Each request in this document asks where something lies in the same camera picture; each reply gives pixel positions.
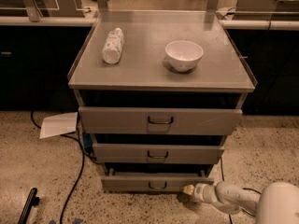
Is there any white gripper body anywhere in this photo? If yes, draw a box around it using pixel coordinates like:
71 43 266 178
192 183 218 203

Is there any grey bottom drawer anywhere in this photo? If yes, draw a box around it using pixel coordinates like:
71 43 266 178
101 170 214 192

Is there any grey drawer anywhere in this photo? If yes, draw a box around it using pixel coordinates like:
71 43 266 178
78 106 242 135
93 144 224 164
101 170 214 192

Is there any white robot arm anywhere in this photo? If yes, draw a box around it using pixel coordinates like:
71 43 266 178
183 181 299 224

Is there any grey middle drawer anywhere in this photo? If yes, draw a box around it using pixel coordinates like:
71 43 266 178
93 144 224 164

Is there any grey metal drawer cabinet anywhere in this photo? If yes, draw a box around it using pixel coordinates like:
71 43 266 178
67 9 258 176

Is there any grey top drawer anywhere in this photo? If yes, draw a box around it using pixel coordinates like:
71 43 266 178
78 106 242 135

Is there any blue box behind cabinet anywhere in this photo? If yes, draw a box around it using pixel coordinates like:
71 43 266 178
82 133 93 149

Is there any white ceramic bowl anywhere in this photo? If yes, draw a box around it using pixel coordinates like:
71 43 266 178
165 40 204 72

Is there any white paper sheet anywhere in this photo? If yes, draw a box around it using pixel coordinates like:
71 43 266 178
39 112 78 139

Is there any black bar on floor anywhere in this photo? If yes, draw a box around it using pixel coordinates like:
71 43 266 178
18 188 40 224

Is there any white plastic bottle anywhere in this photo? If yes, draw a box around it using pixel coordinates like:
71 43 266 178
102 28 124 64

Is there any black cable on right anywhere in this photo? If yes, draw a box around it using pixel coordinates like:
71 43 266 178
220 158 262 224

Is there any black cable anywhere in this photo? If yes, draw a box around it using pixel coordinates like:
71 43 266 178
30 110 101 224
220 158 262 224

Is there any black cable on left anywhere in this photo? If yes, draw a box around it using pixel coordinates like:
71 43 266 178
30 110 101 224

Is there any far left metal post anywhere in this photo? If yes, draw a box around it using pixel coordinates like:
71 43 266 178
22 0 42 22

